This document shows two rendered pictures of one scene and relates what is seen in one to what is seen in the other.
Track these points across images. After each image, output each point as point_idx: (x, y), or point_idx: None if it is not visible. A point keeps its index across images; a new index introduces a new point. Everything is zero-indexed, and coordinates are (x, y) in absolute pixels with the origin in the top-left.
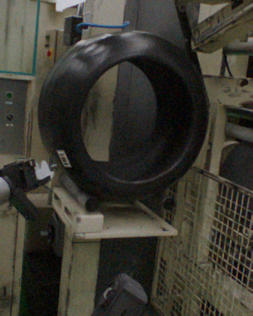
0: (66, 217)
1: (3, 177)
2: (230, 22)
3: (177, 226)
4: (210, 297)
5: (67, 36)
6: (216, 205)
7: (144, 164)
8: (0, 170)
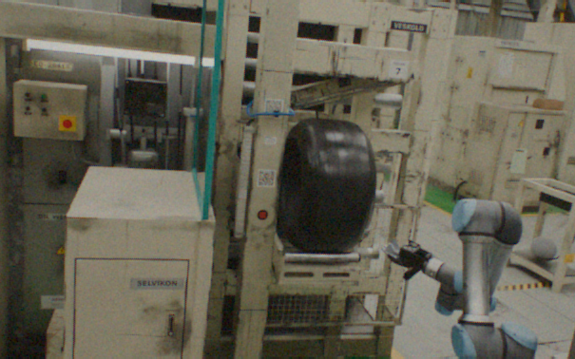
0: (331, 278)
1: (432, 257)
2: (339, 96)
3: (220, 258)
4: (280, 291)
5: (149, 106)
6: None
7: (286, 216)
8: (431, 254)
